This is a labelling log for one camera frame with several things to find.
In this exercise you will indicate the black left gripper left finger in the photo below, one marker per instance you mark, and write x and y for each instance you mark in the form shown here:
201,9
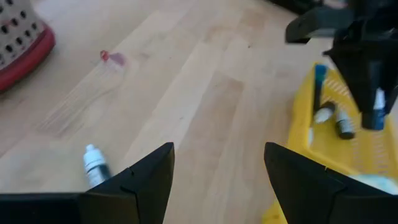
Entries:
140,193

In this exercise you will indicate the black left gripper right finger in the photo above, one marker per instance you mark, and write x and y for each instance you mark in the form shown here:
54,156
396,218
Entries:
304,193

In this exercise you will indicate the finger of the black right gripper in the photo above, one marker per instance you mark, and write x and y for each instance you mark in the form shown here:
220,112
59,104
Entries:
360,81
392,81

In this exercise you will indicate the blue pen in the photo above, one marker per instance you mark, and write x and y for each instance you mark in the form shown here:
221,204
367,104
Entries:
319,81

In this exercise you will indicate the yellow slotted plastic basket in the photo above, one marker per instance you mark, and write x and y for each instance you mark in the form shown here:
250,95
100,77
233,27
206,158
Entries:
335,152

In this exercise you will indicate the pale white flat item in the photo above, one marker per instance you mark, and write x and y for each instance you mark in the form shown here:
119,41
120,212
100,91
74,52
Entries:
379,183

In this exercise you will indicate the clear pen with red cap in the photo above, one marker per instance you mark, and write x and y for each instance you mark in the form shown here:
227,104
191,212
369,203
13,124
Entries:
104,56

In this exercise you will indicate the metal box grater red trim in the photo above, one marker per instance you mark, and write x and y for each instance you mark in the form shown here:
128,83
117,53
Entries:
18,40

